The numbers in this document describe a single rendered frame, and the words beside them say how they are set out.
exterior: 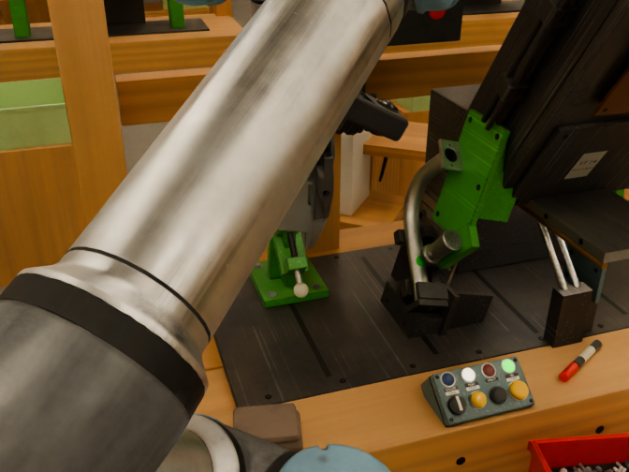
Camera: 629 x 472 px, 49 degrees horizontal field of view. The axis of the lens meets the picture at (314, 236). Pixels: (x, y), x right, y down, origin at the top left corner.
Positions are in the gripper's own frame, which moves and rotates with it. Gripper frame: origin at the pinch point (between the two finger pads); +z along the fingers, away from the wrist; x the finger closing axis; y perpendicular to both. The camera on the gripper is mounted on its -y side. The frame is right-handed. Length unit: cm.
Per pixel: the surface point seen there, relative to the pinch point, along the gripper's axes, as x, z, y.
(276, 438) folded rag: -8.9, 36.7, 2.7
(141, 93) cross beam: -74, 5, 12
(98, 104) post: -65, 3, 20
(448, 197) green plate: -36, 17, -37
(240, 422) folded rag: -13.2, 36.3, 7.0
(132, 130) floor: -417, 130, 0
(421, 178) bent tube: -42, 15, -34
